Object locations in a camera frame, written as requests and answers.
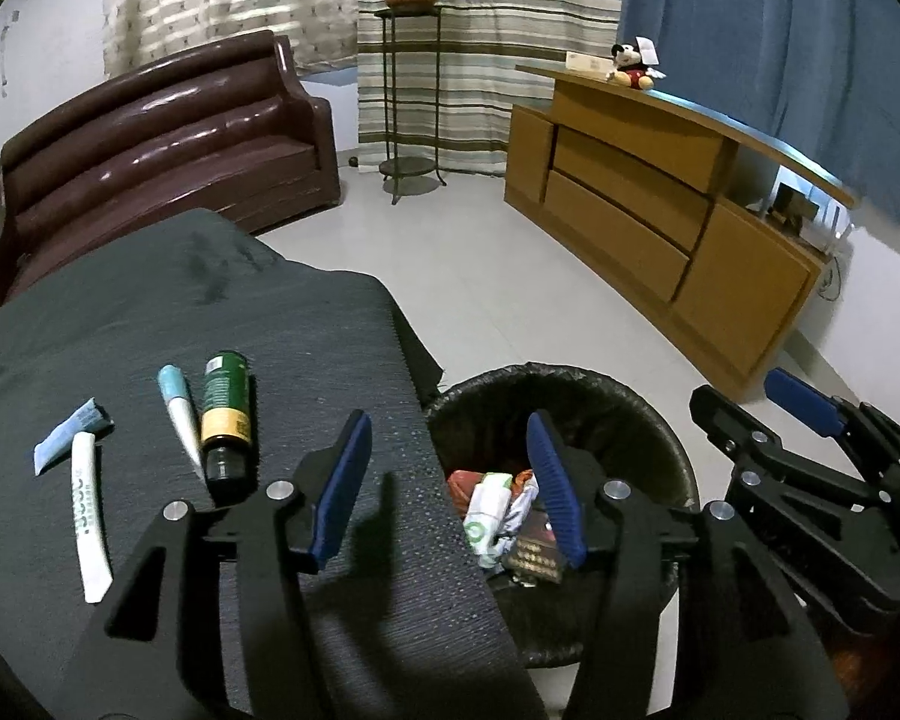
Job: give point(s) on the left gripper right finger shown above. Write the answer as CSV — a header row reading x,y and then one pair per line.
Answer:
x,y
746,648

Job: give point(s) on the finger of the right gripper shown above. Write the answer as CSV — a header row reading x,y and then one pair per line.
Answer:
x,y
822,414

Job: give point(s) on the dark brown cigarette box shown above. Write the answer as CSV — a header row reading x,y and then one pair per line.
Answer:
x,y
535,556

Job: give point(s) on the light blue sachet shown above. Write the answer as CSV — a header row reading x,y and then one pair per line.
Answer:
x,y
86,418

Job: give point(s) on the white camel milk packet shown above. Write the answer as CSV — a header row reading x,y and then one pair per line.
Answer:
x,y
519,508

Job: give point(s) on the green yellow bottle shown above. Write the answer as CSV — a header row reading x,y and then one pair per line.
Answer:
x,y
225,427

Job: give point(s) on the green white carton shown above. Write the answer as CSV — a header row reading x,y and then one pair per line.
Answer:
x,y
488,507

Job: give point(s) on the white blue cream tube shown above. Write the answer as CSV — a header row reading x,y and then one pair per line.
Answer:
x,y
173,388

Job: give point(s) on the black trash bin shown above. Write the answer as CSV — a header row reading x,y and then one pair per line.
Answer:
x,y
589,429

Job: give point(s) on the wooden sideboard cabinet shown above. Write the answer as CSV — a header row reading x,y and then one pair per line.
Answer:
x,y
645,188

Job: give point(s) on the dark green table cloth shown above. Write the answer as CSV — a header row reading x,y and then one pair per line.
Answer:
x,y
219,498

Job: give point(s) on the blue curtain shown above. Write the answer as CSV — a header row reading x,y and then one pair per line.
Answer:
x,y
820,75

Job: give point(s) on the mickey mouse plush toy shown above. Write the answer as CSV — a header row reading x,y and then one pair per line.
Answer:
x,y
635,64

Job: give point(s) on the small beige box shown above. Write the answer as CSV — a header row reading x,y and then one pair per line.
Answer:
x,y
595,66

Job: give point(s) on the black metal plant stand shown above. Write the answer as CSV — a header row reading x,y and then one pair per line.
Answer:
x,y
412,116

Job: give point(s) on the striped curtain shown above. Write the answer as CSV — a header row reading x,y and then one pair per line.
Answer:
x,y
488,48

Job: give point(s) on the dark brown leather sofa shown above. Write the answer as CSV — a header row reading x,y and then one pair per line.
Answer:
x,y
227,127

